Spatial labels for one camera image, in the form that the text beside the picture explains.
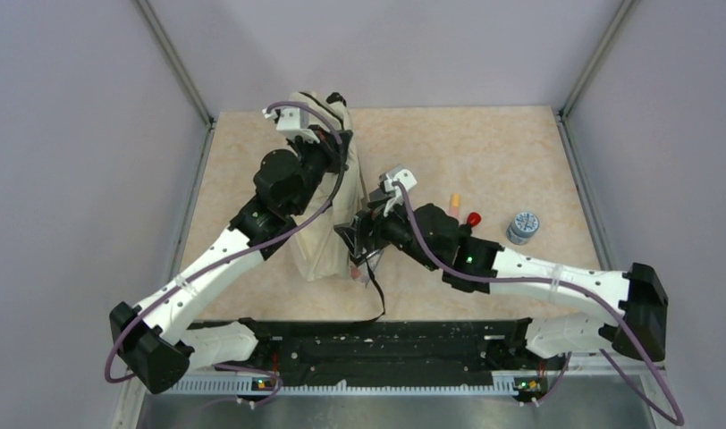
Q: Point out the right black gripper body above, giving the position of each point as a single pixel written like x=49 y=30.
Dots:
x=391 y=229

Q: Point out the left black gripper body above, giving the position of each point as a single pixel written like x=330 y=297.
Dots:
x=322 y=157

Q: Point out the beige canvas backpack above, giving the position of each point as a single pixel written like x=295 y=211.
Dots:
x=317 y=251

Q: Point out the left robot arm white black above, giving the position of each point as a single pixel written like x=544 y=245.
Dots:
x=153 y=340

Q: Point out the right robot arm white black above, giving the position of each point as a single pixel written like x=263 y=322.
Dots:
x=625 y=312

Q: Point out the floral patterned notebook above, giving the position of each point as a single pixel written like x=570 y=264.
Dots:
x=360 y=274

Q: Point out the red black stamp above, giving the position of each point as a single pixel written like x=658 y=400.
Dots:
x=472 y=220

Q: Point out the blue patterned tape roll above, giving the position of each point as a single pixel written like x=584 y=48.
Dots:
x=522 y=227

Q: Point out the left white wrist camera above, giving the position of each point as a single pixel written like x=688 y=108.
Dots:
x=291 y=122

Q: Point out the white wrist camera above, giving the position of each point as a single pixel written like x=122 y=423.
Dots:
x=291 y=122
x=390 y=191

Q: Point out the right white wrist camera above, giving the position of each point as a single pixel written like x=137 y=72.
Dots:
x=390 y=191

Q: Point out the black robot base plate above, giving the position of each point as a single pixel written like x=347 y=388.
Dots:
x=394 y=354

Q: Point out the aluminium frame rails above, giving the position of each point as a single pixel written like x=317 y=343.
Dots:
x=593 y=392

